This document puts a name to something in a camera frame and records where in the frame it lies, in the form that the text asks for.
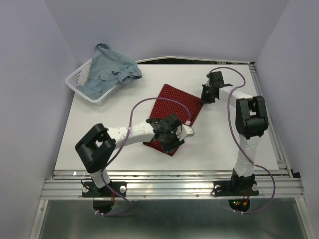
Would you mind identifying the red polka dot skirt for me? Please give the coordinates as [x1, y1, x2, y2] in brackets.
[144, 84, 203, 156]

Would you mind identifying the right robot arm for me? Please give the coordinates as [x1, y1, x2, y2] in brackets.
[201, 71, 269, 196]

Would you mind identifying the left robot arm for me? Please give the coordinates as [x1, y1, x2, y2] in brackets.
[75, 114, 194, 196]

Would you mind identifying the light blue denim skirt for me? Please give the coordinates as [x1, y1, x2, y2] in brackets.
[77, 43, 143, 100]

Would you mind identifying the white plastic basket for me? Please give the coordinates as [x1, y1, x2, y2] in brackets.
[65, 59, 123, 106]

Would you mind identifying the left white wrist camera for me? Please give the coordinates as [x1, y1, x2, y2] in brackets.
[175, 124, 195, 140]

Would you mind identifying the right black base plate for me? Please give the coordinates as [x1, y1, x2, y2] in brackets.
[211, 181, 259, 198]

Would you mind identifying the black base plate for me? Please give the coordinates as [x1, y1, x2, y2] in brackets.
[81, 181, 127, 198]
[211, 181, 259, 198]

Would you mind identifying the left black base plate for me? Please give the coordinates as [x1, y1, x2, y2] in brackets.
[81, 181, 127, 198]

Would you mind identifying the aluminium frame rail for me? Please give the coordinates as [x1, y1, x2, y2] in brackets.
[30, 59, 314, 239]

